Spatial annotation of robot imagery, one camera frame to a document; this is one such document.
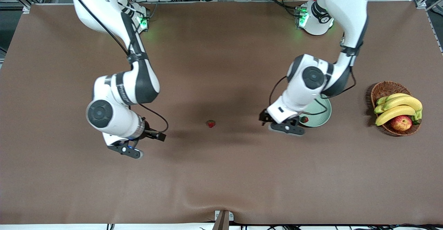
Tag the plump yellow banana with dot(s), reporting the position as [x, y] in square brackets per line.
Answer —
[394, 112]

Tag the brown wicker basket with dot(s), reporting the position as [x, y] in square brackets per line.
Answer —
[384, 90]

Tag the long aluminium frame rail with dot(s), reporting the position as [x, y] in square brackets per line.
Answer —
[420, 2]

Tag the grey metal clamp bracket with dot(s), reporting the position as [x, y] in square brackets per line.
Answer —
[223, 221]

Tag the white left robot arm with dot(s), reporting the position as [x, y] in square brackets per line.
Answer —
[349, 8]

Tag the pale green round plate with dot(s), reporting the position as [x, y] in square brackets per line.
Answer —
[320, 117]

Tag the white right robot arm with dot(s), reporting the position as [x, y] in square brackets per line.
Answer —
[100, 8]

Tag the small yellow-green banana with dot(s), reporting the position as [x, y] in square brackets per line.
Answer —
[389, 97]

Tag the brown table cover mat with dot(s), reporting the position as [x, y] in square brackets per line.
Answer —
[242, 171]

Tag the red toy strawberry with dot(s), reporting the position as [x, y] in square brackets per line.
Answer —
[304, 119]
[210, 123]

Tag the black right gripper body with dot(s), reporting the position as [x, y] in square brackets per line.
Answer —
[149, 132]

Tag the red yellow apple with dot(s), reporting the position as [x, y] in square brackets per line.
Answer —
[401, 123]

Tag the yellow banana bunch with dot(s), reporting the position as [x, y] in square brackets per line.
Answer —
[405, 102]

